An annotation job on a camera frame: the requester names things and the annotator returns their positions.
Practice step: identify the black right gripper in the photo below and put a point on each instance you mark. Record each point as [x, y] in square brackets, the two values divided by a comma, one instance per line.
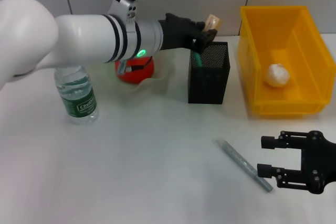
[320, 161]

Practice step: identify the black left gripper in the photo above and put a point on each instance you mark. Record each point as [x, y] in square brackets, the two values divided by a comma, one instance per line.
[178, 33]

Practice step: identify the tan eraser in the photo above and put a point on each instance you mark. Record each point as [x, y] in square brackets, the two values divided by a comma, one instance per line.
[213, 22]

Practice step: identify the grey marker pen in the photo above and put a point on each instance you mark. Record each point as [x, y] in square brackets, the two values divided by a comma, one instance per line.
[239, 159]

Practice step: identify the red tomato-shaped plush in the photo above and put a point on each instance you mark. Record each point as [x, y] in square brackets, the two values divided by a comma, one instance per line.
[141, 74]

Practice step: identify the white paper ball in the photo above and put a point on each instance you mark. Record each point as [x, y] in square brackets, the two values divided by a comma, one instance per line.
[277, 75]

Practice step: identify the clear green-label water bottle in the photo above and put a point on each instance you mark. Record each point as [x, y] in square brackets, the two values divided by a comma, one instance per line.
[78, 95]

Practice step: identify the black mesh pen holder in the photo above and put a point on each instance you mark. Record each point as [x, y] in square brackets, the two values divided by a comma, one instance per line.
[210, 87]

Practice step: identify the pale green glass fruit bowl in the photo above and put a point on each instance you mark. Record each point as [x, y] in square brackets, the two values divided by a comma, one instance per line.
[162, 72]

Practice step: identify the yellow plastic bin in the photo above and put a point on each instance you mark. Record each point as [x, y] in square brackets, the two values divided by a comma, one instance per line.
[307, 51]

